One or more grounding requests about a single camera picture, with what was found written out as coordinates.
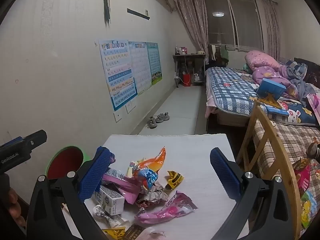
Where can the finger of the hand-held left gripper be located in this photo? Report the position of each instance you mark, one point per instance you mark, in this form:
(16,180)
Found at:
(11,142)

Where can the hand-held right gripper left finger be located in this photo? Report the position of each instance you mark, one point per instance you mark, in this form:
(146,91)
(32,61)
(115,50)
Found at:
(96,172)

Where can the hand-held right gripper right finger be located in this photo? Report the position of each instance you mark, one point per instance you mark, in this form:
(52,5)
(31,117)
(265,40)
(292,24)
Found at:
(225,176)

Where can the purple spotted wrapper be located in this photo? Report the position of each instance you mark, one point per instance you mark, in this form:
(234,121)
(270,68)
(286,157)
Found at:
(112,158)

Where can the white milk carton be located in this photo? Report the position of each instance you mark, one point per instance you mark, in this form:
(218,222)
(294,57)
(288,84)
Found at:
(110,200)

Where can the magenta wrapper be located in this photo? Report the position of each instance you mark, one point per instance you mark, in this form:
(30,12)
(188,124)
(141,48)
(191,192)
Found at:
(125,187)

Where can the green rimmed red trash bin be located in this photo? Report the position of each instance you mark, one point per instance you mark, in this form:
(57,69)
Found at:
(65,162)

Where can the silver foil wrapper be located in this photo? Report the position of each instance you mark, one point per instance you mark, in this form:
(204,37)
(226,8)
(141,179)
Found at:
(100,211)

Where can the yellow black wrapper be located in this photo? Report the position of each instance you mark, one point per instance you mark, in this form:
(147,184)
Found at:
(175,178)

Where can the orange blue snack wrapper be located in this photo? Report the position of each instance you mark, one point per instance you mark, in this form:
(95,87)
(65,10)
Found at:
(150,166)

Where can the grey wrapper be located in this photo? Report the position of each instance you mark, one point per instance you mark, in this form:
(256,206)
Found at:
(153,192)

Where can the yellow snack wrapper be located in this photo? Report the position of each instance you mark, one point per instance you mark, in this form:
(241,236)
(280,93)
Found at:
(113,235)

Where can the pink snack wrapper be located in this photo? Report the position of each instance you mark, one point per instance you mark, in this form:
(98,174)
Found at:
(165,211)

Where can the dark brown wrapper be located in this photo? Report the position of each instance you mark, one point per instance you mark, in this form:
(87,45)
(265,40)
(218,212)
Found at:
(133,232)

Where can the pale pink wrapper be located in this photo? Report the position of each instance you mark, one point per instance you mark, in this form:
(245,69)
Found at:
(152,233)

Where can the person's left hand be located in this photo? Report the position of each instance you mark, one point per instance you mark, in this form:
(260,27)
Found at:
(15,205)

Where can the wooden chair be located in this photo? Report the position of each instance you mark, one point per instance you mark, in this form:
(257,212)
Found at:
(282,155)

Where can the brown plaid bed sheet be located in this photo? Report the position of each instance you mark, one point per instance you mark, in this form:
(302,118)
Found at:
(287,137)

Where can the red snack packet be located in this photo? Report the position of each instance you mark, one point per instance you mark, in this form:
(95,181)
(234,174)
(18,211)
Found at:
(303,177)

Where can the yellow blue picture book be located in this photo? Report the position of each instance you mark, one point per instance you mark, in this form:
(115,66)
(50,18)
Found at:
(276,111)

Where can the yellow green snack packet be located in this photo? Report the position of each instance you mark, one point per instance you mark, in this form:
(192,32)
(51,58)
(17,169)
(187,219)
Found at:
(308,210)

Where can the cartoon printed blanket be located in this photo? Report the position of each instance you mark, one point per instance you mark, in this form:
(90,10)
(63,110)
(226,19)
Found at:
(298,111)

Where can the blue box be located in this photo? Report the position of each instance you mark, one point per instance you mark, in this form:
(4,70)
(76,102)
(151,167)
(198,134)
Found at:
(271,87)

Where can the red bucket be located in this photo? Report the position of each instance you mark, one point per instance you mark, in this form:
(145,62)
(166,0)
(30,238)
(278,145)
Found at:
(186,79)

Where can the light blue chart poster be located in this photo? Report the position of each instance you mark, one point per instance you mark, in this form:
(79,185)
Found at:
(141,67)

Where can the pink quilt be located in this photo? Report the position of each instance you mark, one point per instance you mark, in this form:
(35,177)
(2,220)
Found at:
(265,65)

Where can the chair with green cloth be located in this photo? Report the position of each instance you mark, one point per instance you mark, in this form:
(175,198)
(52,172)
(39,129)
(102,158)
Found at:
(220,55)

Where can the grey blue cloth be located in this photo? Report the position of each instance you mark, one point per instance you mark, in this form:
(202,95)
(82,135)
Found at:
(297,77)

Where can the green chart poster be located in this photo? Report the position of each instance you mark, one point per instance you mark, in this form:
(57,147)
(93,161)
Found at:
(155,62)

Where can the dark desk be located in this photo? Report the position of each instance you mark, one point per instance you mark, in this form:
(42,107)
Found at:
(190,56)

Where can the pink box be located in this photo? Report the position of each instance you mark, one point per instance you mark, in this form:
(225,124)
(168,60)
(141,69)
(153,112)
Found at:
(184,50)

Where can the pink patterned curtain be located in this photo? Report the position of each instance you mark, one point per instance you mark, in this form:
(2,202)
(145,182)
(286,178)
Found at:
(192,20)
(272,30)

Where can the window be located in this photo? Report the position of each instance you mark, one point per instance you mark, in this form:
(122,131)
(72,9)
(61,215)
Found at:
(235,22)

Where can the white wall socket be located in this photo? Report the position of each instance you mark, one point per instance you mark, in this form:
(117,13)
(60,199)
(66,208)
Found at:
(130,106)
(117,117)

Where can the large blue wall poster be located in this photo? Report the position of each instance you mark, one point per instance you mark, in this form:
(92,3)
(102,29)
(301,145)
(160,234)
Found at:
(117,75)

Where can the black wall strip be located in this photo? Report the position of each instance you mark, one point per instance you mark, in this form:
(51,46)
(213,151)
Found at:
(138,13)

